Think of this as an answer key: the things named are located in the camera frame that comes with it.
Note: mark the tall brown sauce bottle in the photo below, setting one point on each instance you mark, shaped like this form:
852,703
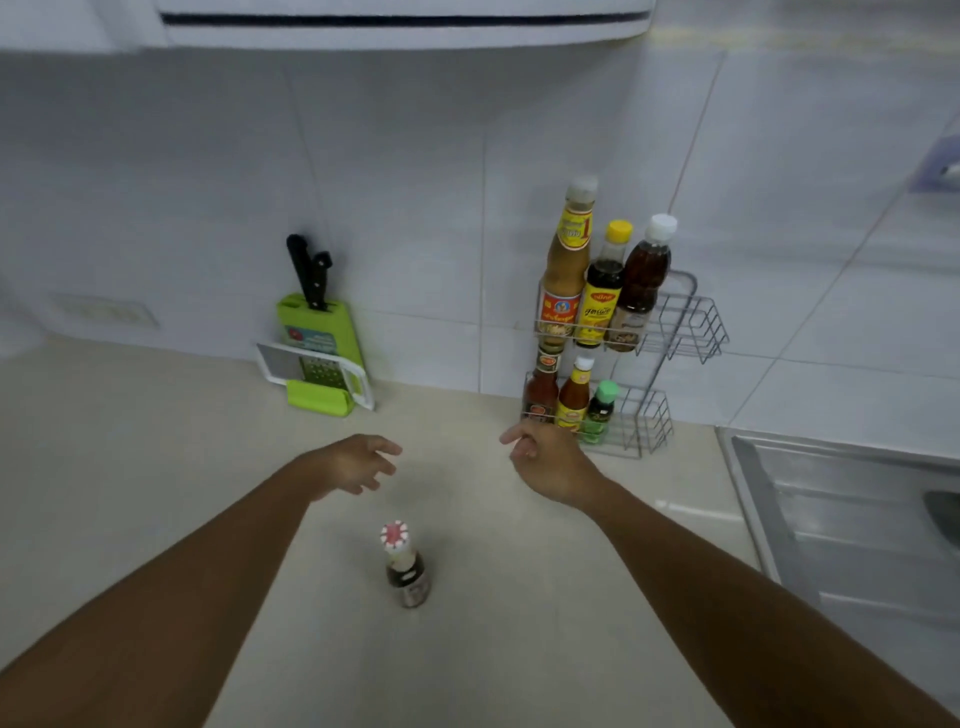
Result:
566,266

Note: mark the person's left forearm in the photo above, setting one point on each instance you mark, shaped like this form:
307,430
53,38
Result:
157,600

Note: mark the green knife block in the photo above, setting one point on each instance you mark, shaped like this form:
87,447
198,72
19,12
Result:
324,345

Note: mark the person's left thumb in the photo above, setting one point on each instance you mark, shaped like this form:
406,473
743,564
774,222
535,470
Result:
385,445

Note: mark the stainless steel sink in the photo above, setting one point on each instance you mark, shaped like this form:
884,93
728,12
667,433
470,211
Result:
855,517

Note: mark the person's right hand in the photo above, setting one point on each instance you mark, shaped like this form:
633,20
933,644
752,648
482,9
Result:
551,465

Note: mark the person's right forearm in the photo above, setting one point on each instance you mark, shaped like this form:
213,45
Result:
750,622

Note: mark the small green cap bottle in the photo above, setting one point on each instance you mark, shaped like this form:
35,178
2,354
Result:
600,412

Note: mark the white range hood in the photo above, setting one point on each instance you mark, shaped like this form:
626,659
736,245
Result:
405,22

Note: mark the person's left hand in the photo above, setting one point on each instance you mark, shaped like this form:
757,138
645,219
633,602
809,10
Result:
346,463

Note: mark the person's right thumb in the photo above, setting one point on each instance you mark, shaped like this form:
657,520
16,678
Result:
517,431

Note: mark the orange sauce bottle white cap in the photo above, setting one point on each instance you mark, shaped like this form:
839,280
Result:
574,397

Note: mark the white green grater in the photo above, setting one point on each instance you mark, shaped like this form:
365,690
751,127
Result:
315,371

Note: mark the small dark sauce bottle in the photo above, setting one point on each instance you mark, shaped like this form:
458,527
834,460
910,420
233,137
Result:
406,568

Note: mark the yellow cap seasoning bottle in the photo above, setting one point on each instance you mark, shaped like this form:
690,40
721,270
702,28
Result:
602,289

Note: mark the red chili sauce bottle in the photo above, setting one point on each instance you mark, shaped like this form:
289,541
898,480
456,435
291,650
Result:
541,386

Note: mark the white cap dark bottle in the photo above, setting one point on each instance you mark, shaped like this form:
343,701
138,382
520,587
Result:
641,285

